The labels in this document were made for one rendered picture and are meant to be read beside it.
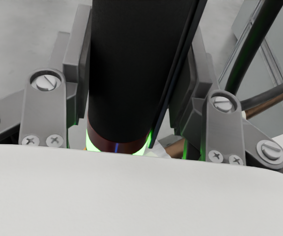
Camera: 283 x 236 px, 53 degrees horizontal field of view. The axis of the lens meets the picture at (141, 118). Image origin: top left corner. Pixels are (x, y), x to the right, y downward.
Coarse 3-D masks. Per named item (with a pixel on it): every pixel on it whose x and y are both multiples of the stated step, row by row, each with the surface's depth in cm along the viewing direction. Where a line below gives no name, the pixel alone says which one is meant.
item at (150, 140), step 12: (204, 0) 9; (192, 12) 10; (192, 24) 10; (192, 36) 10; (180, 48) 11; (180, 60) 11; (180, 72) 11; (168, 84) 12; (168, 96) 12; (156, 120) 14; (156, 132) 14
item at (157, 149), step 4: (156, 140) 23; (156, 144) 23; (160, 144) 23; (148, 148) 23; (152, 148) 23; (156, 148) 23; (160, 148) 23; (144, 152) 22; (148, 152) 23; (156, 152) 23; (160, 152) 23; (164, 152) 23; (160, 156) 22; (164, 156) 23; (168, 156) 23
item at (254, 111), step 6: (276, 96) 30; (282, 96) 30; (270, 102) 29; (276, 102) 30; (252, 108) 28; (258, 108) 28; (264, 108) 29; (246, 114) 27; (252, 114) 28; (174, 144) 24; (180, 144) 24; (168, 150) 23; (174, 150) 23; (180, 150) 23; (174, 156) 23; (180, 156) 23
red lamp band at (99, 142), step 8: (88, 120) 14; (88, 128) 14; (88, 136) 15; (96, 136) 14; (144, 136) 14; (96, 144) 14; (104, 144) 14; (112, 144) 13; (120, 144) 13; (128, 144) 14; (136, 144) 14; (144, 144) 15; (112, 152) 14; (120, 152) 14; (128, 152) 14
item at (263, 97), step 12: (276, 0) 15; (264, 12) 15; (276, 12) 15; (264, 24) 16; (252, 36) 16; (264, 36) 16; (252, 48) 17; (240, 60) 18; (240, 72) 19; (228, 84) 20; (264, 96) 27
